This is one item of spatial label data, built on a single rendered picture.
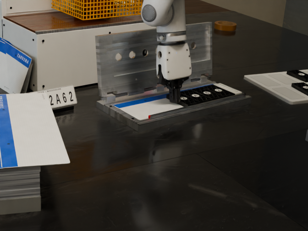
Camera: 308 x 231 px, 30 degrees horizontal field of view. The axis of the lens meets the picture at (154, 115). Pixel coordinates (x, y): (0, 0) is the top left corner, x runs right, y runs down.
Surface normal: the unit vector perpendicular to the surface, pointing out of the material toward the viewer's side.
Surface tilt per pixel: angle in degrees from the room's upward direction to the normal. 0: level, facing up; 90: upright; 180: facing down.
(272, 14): 90
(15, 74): 69
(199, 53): 81
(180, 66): 76
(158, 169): 0
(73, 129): 0
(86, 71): 90
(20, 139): 0
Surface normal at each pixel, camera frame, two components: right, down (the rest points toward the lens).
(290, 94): 0.07, -0.93
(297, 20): -0.85, 0.15
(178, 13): 0.77, 0.13
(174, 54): 0.57, 0.11
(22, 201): 0.29, 0.38
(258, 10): 0.53, 0.35
